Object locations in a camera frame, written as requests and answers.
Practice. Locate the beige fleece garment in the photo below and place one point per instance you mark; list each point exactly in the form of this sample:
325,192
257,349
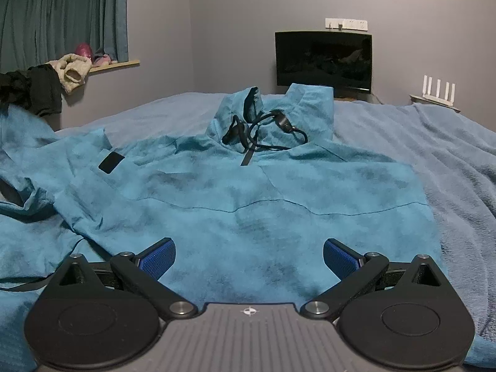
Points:
73,70

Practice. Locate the black garment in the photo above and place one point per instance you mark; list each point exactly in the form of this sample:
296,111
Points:
38,89

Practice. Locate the black monitor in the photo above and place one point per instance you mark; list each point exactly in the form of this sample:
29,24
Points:
323,60

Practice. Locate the teal curtain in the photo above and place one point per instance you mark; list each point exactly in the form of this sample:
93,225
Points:
58,15

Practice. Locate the white wall power strip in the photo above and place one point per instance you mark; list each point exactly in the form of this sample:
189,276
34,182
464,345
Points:
350,24

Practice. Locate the blue fleece blanket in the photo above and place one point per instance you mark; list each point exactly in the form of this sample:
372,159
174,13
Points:
457,186

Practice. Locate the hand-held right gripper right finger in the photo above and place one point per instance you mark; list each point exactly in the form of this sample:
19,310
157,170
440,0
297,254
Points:
340,256

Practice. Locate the pink cloth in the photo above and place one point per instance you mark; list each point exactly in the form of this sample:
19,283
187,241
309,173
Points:
102,60

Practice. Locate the teal hooded jacket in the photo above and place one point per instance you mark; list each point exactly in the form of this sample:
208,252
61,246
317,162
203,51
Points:
217,217

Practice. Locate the pink round toy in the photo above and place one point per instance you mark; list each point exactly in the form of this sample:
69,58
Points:
84,51

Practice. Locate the wooden window sill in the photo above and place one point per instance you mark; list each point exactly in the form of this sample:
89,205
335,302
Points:
120,64

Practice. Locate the white router with antennas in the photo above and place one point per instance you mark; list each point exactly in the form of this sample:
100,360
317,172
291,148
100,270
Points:
438,91

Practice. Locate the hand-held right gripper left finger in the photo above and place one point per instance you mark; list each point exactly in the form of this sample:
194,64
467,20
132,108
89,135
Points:
161,259

